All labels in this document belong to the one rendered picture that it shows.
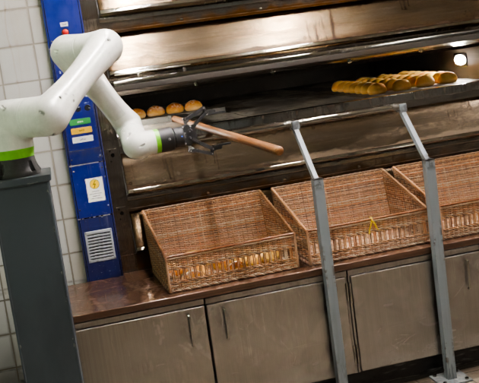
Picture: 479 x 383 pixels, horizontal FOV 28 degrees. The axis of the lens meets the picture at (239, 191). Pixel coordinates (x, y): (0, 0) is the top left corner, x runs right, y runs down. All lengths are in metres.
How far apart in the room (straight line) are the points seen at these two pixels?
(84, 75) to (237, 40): 1.25
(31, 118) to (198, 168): 1.37
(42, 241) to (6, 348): 1.26
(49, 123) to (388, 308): 1.73
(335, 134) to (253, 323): 1.05
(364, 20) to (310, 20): 0.25
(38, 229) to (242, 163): 1.41
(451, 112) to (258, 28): 1.02
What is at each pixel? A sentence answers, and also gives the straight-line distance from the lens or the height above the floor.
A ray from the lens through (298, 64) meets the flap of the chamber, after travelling 4.20.
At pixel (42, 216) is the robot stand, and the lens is 3.14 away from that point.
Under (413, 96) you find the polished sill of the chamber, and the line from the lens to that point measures 4.56.
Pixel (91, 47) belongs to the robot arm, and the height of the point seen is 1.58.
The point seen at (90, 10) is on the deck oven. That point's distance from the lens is 4.19.
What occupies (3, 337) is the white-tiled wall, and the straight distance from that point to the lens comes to 4.33.
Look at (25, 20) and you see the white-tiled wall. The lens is 4.17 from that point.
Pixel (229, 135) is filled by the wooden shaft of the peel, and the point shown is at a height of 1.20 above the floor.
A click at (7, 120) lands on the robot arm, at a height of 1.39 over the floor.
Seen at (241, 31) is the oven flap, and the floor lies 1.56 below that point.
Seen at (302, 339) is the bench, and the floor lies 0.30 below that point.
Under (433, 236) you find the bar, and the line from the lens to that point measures 4.01.
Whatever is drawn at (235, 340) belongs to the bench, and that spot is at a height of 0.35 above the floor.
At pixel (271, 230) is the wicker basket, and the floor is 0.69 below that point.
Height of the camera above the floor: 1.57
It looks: 9 degrees down
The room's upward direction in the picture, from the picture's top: 8 degrees counter-clockwise
